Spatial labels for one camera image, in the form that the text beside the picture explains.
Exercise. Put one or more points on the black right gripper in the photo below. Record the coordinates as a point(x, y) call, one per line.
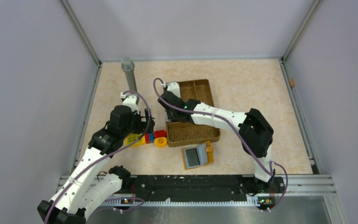
point(170, 117)

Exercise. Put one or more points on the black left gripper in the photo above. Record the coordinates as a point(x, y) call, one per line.
point(143, 127)

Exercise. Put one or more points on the single black VIP card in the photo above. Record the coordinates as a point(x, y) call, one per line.
point(192, 157)

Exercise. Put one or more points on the yellow leather card holder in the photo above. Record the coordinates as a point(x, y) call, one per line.
point(205, 153)

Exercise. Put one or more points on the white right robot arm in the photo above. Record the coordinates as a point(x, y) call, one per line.
point(251, 128)

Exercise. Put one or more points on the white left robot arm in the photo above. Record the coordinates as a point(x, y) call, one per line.
point(77, 199)

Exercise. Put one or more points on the yellow green window block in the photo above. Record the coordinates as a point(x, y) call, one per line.
point(134, 138)

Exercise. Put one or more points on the red rounded toy block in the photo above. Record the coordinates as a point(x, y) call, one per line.
point(160, 133)

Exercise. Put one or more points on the yellow no-entry sign block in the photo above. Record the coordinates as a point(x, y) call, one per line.
point(160, 142)

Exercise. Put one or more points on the grey microphone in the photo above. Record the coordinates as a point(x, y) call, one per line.
point(128, 67)

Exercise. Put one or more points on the small brown corner object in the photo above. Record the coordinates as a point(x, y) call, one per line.
point(291, 83)

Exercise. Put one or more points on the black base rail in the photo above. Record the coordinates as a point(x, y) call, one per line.
point(198, 188)

